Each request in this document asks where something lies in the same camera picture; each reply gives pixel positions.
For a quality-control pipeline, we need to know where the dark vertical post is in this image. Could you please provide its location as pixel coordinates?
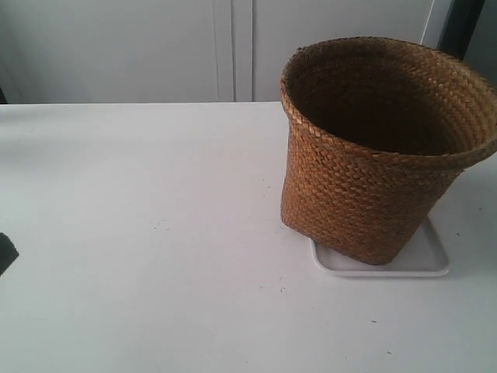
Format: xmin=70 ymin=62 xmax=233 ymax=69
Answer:
xmin=437 ymin=0 xmax=485 ymax=61

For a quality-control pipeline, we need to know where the brown woven basket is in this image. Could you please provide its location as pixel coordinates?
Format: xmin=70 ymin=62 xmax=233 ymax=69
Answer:
xmin=280 ymin=37 xmax=496 ymax=265

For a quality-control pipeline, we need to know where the white rectangular plastic tray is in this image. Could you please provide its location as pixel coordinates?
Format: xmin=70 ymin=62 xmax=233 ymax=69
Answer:
xmin=310 ymin=218 xmax=450 ymax=278

